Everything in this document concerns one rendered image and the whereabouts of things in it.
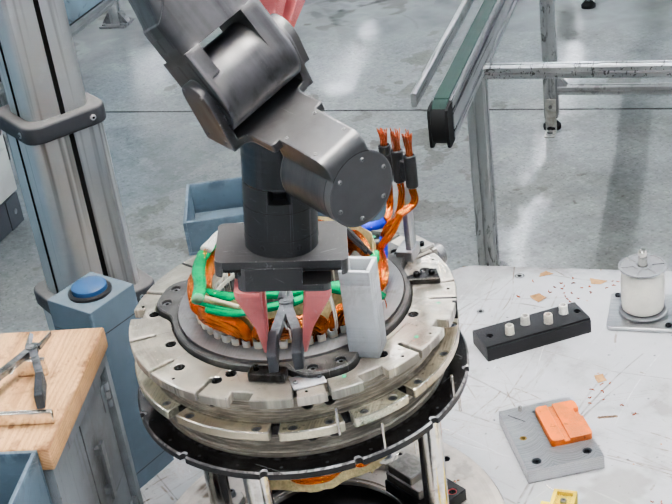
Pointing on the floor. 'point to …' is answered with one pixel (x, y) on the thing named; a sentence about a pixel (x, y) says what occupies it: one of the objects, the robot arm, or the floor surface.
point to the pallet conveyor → (470, 49)
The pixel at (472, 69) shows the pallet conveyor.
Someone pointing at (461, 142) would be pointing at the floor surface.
